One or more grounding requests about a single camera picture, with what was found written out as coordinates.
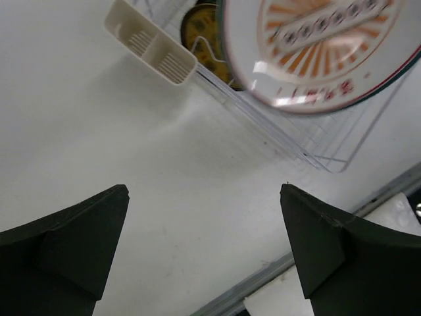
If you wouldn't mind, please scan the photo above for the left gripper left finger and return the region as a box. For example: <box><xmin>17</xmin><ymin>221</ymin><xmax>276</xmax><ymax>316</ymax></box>
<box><xmin>1</xmin><ymin>184</ymin><xmax>129</xmax><ymax>315</ymax></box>

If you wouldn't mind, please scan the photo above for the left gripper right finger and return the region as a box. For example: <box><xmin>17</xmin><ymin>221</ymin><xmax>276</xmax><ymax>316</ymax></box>
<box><xmin>280</xmin><ymin>184</ymin><xmax>420</xmax><ymax>315</ymax></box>

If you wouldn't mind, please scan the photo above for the white plate orange sunburst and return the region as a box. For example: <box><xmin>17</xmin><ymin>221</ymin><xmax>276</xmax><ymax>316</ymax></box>
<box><xmin>218</xmin><ymin>1</ymin><xmax>420</xmax><ymax>114</ymax></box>

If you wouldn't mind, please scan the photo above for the cream plastic cutlery holder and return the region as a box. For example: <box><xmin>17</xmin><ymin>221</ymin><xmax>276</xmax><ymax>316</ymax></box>
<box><xmin>104</xmin><ymin>1</ymin><xmax>198</xmax><ymax>88</ymax></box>

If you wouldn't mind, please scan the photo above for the yellow brown front plate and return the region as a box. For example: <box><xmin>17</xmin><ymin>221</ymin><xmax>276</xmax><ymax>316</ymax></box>
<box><xmin>180</xmin><ymin>1</ymin><xmax>243</xmax><ymax>91</ymax></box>

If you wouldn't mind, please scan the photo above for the white wire dish rack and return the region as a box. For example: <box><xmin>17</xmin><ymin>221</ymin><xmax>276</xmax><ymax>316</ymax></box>
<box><xmin>134</xmin><ymin>1</ymin><xmax>420</xmax><ymax>172</ymax></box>

